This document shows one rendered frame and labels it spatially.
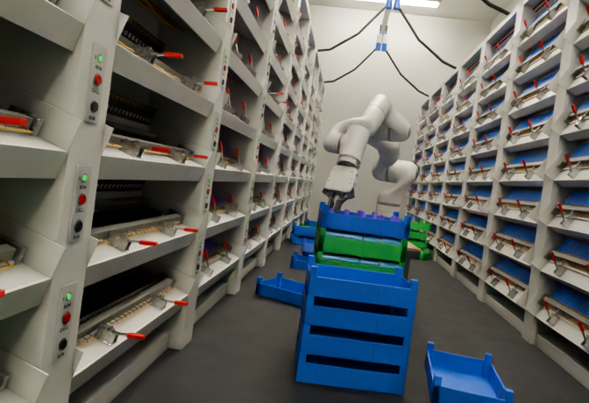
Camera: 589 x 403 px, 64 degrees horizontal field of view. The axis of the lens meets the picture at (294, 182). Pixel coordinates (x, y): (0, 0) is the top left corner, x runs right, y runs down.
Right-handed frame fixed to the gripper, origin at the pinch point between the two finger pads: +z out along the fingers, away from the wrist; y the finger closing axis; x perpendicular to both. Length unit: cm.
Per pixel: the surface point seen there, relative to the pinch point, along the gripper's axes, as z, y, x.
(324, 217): 5.8, 0.6, 2.8
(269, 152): -55, 85, -70
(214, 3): -33, 29, 62
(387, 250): 8.2, -19.1, -10.8
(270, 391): 61, -9, 19
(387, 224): 0.8, -18.0, -6.7
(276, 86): -91, 86, -52
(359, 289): 29.1, -22.6, 14.9
